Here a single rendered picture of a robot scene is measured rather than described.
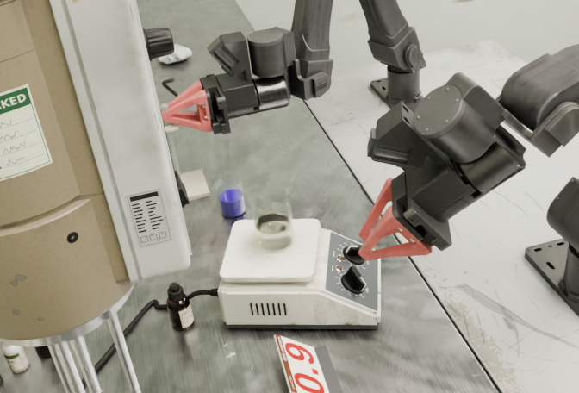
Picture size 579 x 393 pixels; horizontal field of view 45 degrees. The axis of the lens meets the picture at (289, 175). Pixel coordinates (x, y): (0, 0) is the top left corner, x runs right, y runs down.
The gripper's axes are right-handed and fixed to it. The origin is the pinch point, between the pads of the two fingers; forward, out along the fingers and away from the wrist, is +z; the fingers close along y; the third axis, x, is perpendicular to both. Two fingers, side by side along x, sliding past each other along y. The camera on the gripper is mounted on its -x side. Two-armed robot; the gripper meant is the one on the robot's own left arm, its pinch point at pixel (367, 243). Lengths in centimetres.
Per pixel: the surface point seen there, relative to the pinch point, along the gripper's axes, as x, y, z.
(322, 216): 5.6, -24.1, 14.4
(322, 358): 6.4, 5.3, 12.9
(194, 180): -9.5, -34.5, 31.3
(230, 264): -7.4, -2.4, 16.3
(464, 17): 52, -179, 1
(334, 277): 3.0, -2.9, 8.1
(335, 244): 2.8, -9.3, 8.2
